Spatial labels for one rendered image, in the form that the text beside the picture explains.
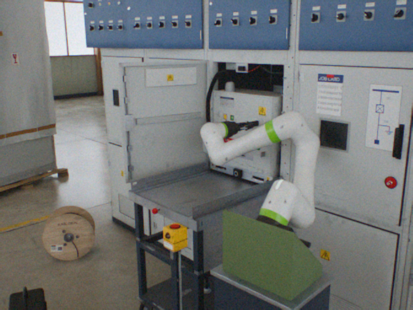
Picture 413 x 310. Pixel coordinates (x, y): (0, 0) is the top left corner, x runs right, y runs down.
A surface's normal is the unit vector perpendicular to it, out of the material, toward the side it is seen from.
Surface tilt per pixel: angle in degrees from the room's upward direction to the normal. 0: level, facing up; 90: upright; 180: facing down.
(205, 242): 90
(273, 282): 90
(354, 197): 90
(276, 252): 90
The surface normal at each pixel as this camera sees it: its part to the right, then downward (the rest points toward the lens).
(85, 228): 0.23, 0.25
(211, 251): 0.67, 0.18
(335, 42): -0.74, 0.18
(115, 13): -0.56, 0.22
